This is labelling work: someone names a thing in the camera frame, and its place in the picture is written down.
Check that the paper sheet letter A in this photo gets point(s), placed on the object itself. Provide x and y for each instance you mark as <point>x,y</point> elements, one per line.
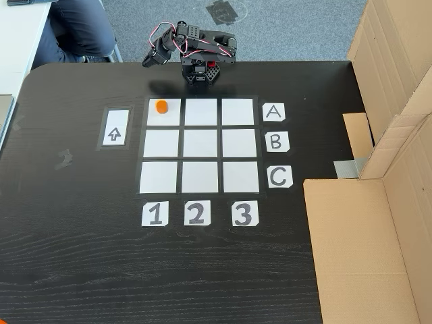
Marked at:
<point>274,112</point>

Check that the grey chair leg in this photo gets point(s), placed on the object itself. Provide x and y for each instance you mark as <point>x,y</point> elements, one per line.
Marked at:
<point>115,54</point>

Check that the black floor tape patch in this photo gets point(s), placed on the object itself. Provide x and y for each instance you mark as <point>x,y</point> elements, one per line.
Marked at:
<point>224,11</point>

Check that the paper sheet number 1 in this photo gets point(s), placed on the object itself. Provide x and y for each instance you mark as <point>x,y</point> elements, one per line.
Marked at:
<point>155,213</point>

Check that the paper sheet letter C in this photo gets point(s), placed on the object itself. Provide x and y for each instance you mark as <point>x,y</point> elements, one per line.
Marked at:
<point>280,176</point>

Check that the grey tape strip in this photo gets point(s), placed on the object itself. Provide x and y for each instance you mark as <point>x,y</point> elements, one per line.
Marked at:
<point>349,167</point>

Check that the clear tape scraps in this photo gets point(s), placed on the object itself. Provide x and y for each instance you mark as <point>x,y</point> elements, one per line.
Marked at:
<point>64,159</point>

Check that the brown cardboard box wall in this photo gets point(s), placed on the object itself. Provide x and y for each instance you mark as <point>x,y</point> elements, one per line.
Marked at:
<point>371,253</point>

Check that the person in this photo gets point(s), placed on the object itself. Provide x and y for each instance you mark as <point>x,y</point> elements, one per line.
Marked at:
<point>77,30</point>

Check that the white side table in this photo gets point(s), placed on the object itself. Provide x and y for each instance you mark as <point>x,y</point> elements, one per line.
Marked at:
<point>20,50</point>

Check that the orange round token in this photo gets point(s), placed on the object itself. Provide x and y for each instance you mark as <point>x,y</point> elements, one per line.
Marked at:
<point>161,107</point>

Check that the white arrow paper sheet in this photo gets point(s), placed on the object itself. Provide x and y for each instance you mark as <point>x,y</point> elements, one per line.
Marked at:
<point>114,128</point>

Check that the white nine-square grid sheet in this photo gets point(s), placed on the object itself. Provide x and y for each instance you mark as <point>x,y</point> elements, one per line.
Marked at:
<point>200,145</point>

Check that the paper sheet number 3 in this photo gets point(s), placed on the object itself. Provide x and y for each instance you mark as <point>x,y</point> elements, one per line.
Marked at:
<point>245,213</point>

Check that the paper sheet number 2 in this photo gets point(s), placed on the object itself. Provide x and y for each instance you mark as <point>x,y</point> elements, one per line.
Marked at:
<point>197,212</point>

